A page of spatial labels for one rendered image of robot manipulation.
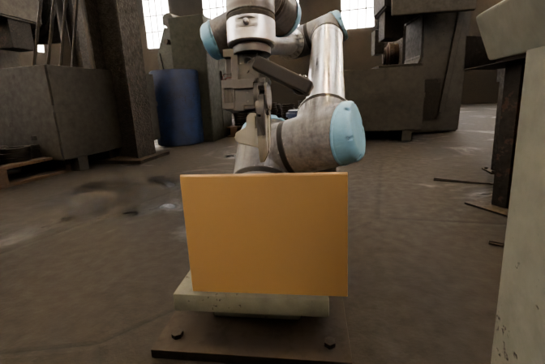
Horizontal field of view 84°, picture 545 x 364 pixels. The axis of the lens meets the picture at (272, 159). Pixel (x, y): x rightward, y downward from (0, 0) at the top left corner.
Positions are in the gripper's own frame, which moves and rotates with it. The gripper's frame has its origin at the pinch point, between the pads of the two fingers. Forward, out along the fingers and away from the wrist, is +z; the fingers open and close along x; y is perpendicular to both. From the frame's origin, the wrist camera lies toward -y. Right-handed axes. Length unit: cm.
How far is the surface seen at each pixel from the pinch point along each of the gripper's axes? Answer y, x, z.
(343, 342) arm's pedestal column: -14.0, -2.4, 38.2
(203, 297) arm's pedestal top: 14.1, -0.4, 28.8
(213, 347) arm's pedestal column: 12.0, 0.6, 38.6
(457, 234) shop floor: -59, -56, 33
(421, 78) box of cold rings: -117, -261, -58
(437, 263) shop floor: -45, -37, 35
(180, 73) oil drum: 138, -276, -81
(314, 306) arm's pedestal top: -8.4, -0.5, 29.8
